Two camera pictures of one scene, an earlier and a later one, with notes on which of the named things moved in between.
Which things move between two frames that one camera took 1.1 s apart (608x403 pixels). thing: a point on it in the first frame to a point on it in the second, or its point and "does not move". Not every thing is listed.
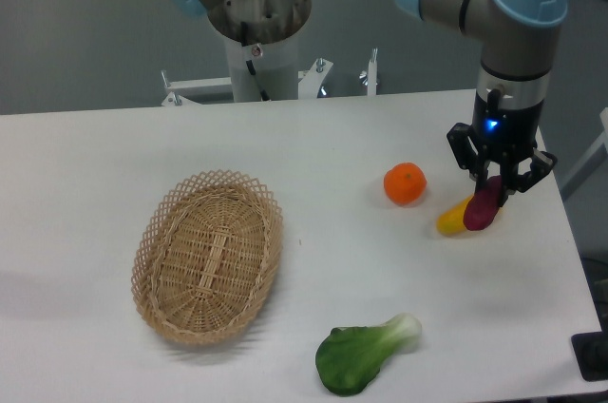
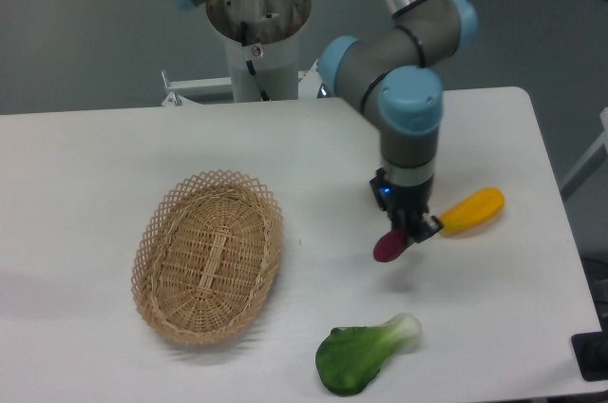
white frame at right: [590, 163] does not move
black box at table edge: [591, 353] does not move
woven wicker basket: [203, 257] does not move
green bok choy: [350, 358] does not move
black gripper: [505, 134] to [405, 204]
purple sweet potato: [483, 206] to [389, 245]
